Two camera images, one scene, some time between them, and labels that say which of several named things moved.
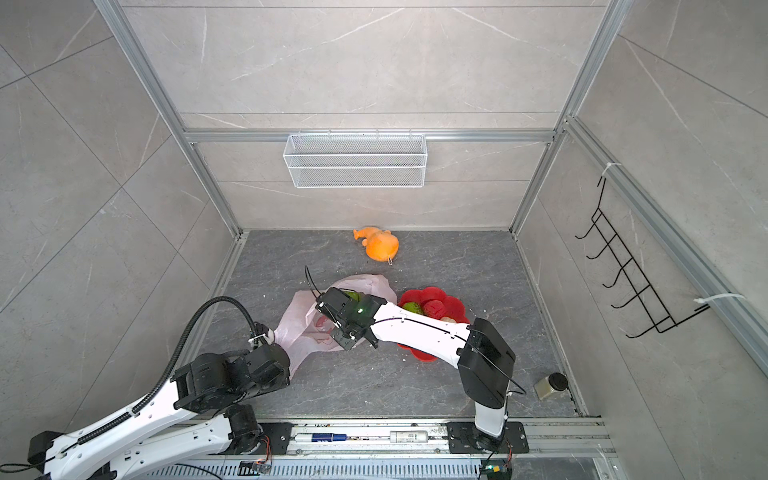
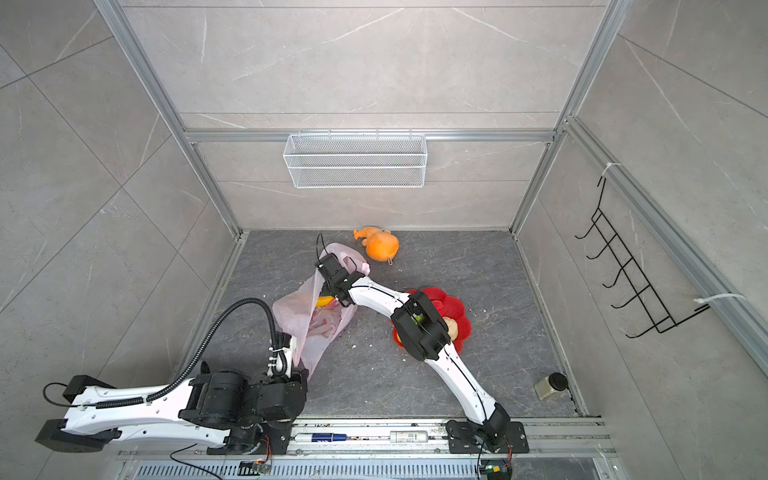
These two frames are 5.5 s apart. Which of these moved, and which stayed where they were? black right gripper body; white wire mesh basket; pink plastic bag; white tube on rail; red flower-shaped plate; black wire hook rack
Moved: black right gripper body; pink plastic bag
Stayed: white tube on rail; white wire mesh basket; black wire hook rack; red flower-shaped plate
